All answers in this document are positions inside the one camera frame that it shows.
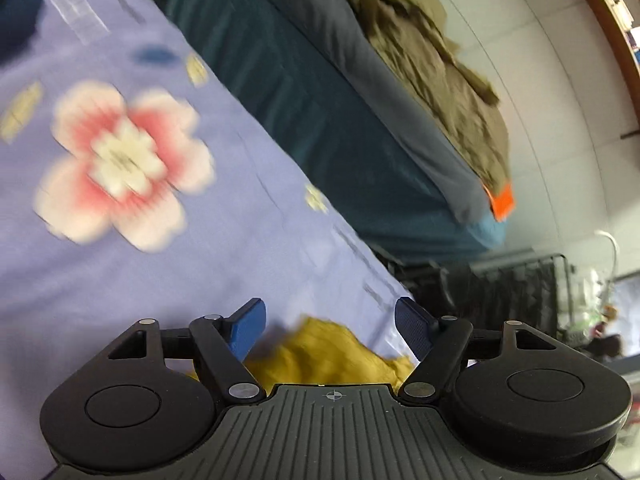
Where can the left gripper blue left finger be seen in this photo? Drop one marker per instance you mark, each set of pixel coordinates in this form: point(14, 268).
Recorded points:
point(221, 346)

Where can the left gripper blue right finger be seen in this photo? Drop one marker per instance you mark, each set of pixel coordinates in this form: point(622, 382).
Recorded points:
point(439, 345)

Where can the golden satin jacket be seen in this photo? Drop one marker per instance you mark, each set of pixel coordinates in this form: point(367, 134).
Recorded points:
point(321, 352)

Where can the black and navy folded clothes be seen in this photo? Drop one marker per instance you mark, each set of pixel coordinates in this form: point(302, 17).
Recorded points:
point(19, 20)

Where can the orange towel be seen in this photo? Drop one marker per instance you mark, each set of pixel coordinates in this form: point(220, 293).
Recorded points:
point(501, 204)

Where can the purple floral bed sheet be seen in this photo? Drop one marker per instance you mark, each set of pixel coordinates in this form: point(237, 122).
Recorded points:
point(134, 185)

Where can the white arc lamp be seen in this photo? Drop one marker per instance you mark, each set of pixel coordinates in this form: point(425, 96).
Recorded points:
point(613, 256)

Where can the teal massage bed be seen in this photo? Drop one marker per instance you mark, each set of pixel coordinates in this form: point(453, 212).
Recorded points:
point(305, 71)

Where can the olive brown crumpled blanket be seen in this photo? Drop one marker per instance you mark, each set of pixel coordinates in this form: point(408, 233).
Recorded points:
point(409, 37)

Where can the black wire trolley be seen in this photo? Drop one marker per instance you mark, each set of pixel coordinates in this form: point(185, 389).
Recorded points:
point(535, 291)

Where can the wooden wall shelf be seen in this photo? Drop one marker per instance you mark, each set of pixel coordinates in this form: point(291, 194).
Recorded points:
point(603, 69)

